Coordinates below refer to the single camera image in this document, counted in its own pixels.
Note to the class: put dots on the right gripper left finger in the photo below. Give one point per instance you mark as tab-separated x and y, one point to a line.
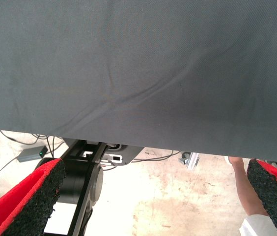
18	209

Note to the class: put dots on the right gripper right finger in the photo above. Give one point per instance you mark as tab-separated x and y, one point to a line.
276	196

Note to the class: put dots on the person bare lower leg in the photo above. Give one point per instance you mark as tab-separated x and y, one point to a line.
245	186

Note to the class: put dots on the grey adapter box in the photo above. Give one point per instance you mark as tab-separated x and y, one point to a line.
30	154

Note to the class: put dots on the aluminium extrusion profile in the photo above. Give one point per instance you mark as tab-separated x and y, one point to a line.
193	162

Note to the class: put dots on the grey caster wheel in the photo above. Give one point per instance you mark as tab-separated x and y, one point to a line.
185	157

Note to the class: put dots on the dark grey table cloth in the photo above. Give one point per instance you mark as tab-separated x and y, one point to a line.
128	73

